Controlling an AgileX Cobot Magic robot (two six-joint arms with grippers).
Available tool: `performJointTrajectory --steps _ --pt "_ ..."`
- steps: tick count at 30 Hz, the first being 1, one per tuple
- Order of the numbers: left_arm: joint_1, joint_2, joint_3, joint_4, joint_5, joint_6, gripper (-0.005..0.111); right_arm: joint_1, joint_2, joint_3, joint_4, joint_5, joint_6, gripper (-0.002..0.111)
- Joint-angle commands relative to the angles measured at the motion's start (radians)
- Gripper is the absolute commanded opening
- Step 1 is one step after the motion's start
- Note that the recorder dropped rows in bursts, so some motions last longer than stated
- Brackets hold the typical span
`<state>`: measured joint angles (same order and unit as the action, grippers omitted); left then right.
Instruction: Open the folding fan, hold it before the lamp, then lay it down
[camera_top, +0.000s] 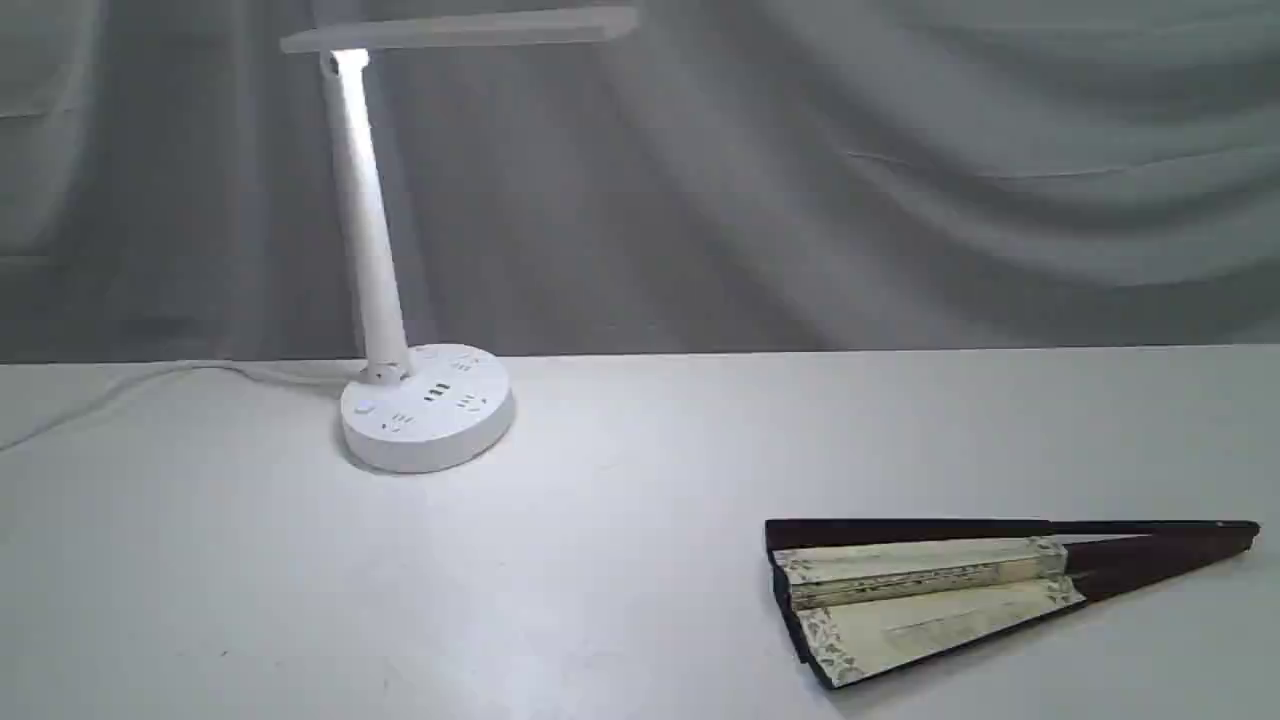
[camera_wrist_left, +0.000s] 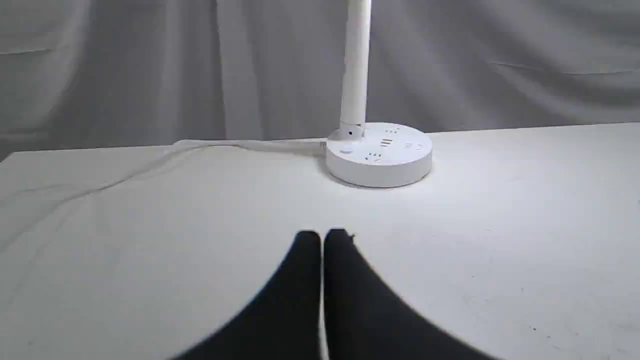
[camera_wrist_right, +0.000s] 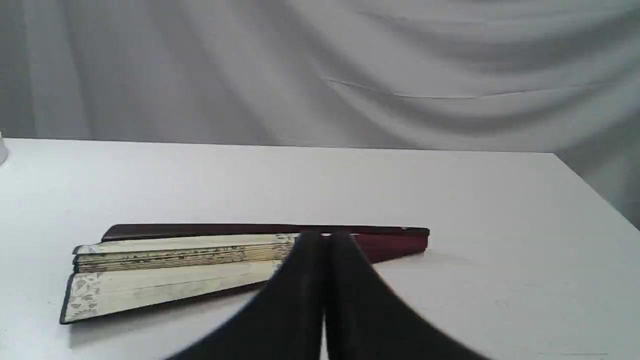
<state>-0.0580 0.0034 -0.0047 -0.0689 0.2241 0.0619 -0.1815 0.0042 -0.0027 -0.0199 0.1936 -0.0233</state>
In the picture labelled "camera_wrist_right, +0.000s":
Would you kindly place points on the cream paper folding fan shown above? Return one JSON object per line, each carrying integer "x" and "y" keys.
{"x": 138, "y": 265}

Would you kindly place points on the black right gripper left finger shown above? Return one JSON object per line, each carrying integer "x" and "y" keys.
{"x": 284, "y": 321}

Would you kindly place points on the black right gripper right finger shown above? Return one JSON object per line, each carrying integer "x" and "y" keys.
{"x": 366, "y": 319}

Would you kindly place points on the white desk lamp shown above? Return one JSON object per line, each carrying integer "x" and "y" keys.
{"x": 4, "y": 151}

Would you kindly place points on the grey fabric backdrop curtain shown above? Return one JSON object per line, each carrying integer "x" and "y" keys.
{"x": 557, "y": 76}

